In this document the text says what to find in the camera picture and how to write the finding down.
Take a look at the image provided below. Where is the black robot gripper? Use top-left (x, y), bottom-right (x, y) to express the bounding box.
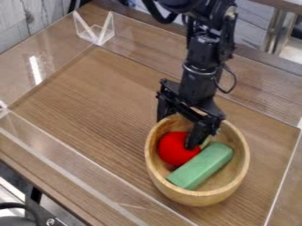
top-left (157, 63), bottom-right (226, 150)

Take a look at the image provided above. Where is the red plush fruit green leaf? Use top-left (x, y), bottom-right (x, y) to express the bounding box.
top-left (157, 132), bottom-right (210, 167)

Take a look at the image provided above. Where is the wooden bowl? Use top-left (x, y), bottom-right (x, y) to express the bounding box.
top-left (145, 114), bottom-right (250, 207)

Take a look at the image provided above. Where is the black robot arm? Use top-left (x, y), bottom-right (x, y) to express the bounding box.
top-left (142, 0), bottom-right (238, 149)

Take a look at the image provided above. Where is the green rectangular block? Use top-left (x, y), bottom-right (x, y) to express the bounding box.
top-left (166, 142), bottom-right (234, 191)

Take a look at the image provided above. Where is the black table leg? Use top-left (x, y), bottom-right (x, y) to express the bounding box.
top-left (30, 187), bottom-right (43, 203)

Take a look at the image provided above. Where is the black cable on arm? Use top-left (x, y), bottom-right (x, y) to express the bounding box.
top-left (214, 63), bottom-right (238, 94)

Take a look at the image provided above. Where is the metal frame in background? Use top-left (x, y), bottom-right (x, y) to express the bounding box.
top-left (264, 9), bottom-right (298, 55)

